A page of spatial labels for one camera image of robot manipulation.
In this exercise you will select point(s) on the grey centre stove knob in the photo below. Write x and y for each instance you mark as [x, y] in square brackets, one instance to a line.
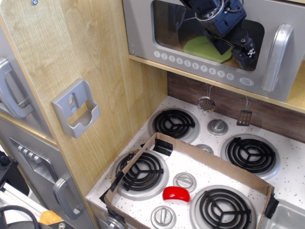
[186, 181]

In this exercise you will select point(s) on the green toy plate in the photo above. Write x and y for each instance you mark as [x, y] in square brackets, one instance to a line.
[201, 47]

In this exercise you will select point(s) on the grey wall phone holder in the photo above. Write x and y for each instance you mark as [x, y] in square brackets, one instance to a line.
[67, 103]

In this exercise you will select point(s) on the lower grey fridge handle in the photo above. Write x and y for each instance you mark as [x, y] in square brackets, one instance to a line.
[59, 194]

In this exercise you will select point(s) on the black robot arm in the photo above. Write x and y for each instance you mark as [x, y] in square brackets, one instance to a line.
[223, 26]

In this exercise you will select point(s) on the grey fridge handle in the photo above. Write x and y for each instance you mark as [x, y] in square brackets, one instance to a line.
[6, 96]
[59, 194]

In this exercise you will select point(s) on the hanging toy spatula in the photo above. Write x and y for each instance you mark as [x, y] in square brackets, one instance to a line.
[245, 116]

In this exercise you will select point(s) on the grey oven knob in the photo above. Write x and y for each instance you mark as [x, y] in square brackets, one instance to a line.
[114, 223]

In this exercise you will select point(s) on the grey toy microwave door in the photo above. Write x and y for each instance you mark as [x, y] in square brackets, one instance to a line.
[157, 30]

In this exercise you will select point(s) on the steel toy sink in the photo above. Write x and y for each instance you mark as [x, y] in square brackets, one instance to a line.
[286, 216]

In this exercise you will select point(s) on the hanging toy strainer spoon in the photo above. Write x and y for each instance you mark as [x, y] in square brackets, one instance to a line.
[205, 103]

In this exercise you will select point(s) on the back left stove burner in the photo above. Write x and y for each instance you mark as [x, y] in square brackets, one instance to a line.
[176, 123]

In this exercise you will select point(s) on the front right stove burner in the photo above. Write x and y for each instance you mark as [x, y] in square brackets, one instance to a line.
[221, 207]

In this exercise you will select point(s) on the grey stove knob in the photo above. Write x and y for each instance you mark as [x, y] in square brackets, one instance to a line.
[217, 127]
[163, 217]
[186, 181]

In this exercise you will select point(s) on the grey back stove knob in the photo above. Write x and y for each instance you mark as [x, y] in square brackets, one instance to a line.
[217, 127]

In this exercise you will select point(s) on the stove burner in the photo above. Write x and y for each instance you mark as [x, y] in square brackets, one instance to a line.
[252, 153]
[176, 123]
[146, 179]
[221, 207]

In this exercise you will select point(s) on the small grey middle knob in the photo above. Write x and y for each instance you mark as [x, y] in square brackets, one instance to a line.
[205, 148]

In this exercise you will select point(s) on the back right stove burner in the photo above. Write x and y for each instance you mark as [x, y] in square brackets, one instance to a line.
[252, 153]

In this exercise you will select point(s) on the red toy food piece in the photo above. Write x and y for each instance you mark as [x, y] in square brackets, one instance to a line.
[176, 193]

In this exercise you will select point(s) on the brown cardboard tray border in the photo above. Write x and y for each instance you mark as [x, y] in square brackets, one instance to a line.
[169, 184]

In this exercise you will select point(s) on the grey front stove knob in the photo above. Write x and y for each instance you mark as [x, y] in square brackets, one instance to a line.
[163, 217]

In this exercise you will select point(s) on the front left stove burner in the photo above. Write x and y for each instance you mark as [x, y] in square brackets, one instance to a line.
[146, 179]

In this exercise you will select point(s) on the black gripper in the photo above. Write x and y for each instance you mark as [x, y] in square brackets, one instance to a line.
[223, 24]

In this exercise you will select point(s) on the grey ice dispenser panel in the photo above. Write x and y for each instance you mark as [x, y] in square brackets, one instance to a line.
[37, 163]

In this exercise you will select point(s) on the upper grey fridge handle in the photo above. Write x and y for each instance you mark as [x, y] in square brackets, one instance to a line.
[6, 96]

